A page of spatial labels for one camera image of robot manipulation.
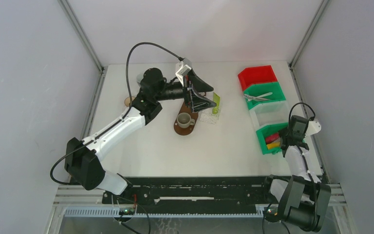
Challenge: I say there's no green bin with toothbrushes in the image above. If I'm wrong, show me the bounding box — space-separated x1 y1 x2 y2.
243 82 286 110

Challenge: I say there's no yellow toothpaste tube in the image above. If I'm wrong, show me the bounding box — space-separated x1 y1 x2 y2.
266 142 281 150

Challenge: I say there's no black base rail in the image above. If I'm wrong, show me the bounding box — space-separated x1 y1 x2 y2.
102 176 276 215

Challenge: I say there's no green bin with toothpaste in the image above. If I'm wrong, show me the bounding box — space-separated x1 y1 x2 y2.
256 123 288 155

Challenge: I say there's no white storage bin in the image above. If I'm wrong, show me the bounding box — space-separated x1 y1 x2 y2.
249 101 290 130

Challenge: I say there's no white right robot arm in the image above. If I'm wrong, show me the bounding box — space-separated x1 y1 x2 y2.
262 116 331 233

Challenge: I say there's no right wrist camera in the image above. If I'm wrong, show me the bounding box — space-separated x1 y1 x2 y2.
305 119 322 137

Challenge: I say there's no brown oval wooden tray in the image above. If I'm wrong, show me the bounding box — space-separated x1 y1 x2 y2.
173 103 199 136

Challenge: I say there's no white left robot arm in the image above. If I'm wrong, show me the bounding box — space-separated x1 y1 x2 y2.
50 66 216 203

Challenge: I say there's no grey ceramic cup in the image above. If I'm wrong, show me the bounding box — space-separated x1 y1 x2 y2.
176 113 195 129

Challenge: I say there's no red storage bin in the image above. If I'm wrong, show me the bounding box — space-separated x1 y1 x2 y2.
238 65 278 91

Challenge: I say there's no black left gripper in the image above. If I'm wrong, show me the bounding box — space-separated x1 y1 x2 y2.
154 68 216 113

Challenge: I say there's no clear textured acrylic holder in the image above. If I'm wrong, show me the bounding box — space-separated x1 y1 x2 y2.
199 104 222 125

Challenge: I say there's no red toothpaste tube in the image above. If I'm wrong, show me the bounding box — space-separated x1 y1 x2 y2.
265 133 281 144

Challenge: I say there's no green toothpaste tube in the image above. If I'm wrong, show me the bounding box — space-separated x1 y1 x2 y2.
212 92 221 115

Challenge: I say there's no orange ceramic cup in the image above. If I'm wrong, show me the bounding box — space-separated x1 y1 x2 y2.
124 96 135 107

